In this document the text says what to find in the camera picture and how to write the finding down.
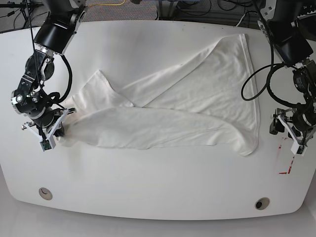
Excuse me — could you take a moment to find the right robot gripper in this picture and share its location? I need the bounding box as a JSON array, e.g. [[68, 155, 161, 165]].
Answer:
[[21, 108, 76, 142]]

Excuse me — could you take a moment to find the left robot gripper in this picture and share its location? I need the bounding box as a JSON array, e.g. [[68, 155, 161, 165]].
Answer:
[[269, 107, 316, 147]]

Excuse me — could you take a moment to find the white printed T-shirt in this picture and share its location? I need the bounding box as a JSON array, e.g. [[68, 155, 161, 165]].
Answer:
[[58, 34, 260, 156]]

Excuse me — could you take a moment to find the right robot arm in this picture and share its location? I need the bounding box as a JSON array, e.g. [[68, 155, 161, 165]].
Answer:
[[11, 0, 87, 142]]

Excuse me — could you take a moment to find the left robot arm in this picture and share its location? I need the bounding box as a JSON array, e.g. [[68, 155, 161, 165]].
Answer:
[[253, 0, 316, 155]]

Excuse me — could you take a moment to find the red tape rectangle marking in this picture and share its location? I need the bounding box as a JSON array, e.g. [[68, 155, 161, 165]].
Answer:
[[275, 137, 295, 175]]

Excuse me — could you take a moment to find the black tripod stand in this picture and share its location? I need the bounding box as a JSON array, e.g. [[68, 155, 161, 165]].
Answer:
[[0, 0, 47, 34]]

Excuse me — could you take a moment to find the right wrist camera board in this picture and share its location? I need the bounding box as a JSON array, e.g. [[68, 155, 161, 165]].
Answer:
[[40, 139, 56, 152]]

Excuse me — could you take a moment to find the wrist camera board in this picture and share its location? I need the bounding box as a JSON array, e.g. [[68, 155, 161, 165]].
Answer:
[[40, 139, 56, 152], [291, 143, 307, 156]]

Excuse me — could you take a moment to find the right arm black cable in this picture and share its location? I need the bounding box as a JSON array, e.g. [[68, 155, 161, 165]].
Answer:
[[46, 54, 74, 104]]

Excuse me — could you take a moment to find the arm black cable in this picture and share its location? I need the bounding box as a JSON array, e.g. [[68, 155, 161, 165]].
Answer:
[[46, 54, 74, 104], [241, 0, 307, 109]]

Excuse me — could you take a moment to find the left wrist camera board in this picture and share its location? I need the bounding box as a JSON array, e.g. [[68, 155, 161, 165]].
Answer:
[[291, 143, 307, 156]]

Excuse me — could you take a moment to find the left table cable grommet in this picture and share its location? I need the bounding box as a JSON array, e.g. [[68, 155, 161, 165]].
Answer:
[[39, 188, 53, 200]]

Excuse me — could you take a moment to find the table cable grommet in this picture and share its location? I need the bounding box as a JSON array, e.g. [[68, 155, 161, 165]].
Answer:
[[255, 197, 270, 210], [39, 188, 53, 200]]

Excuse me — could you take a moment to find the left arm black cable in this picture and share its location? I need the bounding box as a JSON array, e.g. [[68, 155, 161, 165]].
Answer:
[[241, 0, 307, 109]]

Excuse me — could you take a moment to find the right table cable grommet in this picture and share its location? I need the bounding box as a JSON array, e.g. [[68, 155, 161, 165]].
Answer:
[[255, 197, 270, 210]]

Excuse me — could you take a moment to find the yellow cable on floor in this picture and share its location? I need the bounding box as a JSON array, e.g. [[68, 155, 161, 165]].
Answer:
[[86, 0, 126, 8]]

